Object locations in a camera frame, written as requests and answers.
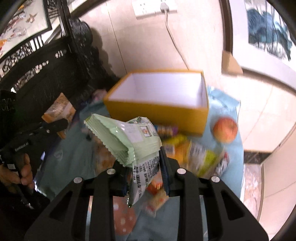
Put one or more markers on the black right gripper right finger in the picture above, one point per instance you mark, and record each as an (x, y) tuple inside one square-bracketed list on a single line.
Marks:
[(207, 203)]

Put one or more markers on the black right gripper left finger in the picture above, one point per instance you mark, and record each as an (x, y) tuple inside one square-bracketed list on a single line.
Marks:
[(83, 209)]

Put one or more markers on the light green snack bag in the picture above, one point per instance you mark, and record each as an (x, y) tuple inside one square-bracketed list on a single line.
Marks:
[(135, 144)]

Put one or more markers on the left hand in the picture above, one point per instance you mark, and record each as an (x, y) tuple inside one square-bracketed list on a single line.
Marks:
[(8, 177)]

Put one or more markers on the orange biscuit packet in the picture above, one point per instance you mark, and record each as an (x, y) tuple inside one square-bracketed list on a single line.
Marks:
[(61, 108)]

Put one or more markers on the light blue patterned cloth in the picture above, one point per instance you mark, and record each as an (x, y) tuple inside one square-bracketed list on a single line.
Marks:
[(79, 155)]

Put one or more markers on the yellow green snack packet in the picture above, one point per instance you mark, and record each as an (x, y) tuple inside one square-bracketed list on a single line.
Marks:
[(194, 157)]

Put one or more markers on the red orange snack packet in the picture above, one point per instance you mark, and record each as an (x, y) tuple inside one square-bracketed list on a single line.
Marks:
[(159, 196)]

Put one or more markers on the red apple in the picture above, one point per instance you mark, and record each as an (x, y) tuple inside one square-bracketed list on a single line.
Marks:
[(225, 130)]

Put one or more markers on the dark carved wooden chair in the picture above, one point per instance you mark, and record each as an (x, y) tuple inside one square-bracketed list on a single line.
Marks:
[(70, 65)]

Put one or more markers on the purple small biscuit packet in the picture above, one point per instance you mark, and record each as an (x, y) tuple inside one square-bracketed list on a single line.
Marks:
[(165, 132)]

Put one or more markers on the framed painting at left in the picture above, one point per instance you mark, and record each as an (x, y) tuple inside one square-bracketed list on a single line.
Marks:
[(31, 19)]

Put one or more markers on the yellow cardboard box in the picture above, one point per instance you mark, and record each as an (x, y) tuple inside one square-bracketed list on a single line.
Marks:
[(166, 97)]

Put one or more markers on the cardboard corner protector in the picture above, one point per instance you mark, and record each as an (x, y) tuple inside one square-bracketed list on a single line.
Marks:
[(229, 65)]

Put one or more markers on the framed blue ink painting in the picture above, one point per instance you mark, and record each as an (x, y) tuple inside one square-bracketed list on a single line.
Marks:
[(258, 38)]

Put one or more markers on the white wall socket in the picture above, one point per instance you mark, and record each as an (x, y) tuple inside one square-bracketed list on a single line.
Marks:
[(144, 9)]

